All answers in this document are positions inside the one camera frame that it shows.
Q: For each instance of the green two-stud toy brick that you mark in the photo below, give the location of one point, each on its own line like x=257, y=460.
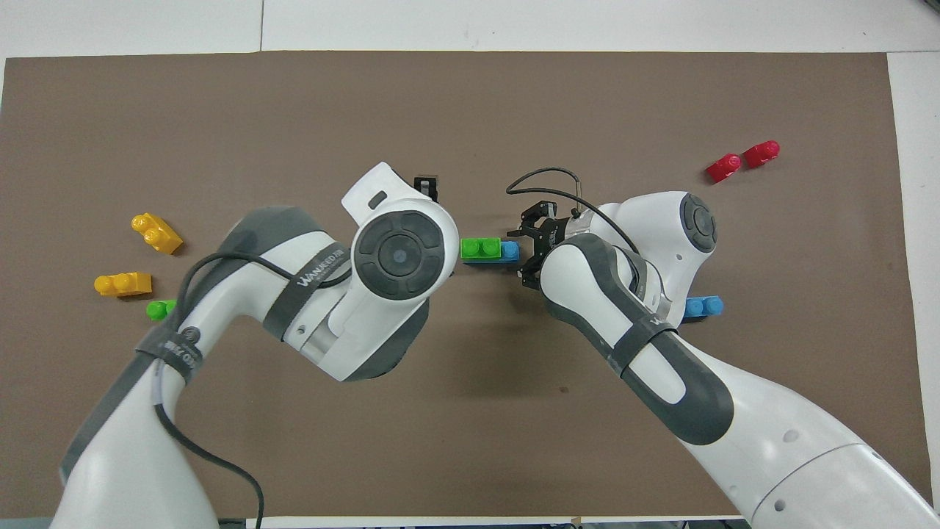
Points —
x=480, y=250
x=158, y=311

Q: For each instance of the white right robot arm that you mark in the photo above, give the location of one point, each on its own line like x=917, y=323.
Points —
x=771, y=426

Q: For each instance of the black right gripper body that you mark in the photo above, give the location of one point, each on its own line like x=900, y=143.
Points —
x=562, y=231

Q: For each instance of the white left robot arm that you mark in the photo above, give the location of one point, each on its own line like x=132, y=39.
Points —
x=396, y=257

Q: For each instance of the brown paper table mat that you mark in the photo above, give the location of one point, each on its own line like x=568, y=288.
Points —
x=470, y=117

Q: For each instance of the red single-stud toy brick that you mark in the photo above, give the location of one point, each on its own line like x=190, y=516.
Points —
x=761, y=153
x=724, y=168

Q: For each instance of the yellow two-stud toy brick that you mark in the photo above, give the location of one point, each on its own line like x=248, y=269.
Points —
x=156, y=234
x=123, y=284

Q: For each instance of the blue three-stud toy brick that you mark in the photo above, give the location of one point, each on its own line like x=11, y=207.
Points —
x=510, y=251
x=703, y=306

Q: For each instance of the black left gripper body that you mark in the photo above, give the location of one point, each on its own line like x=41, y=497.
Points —
x=426, y=187

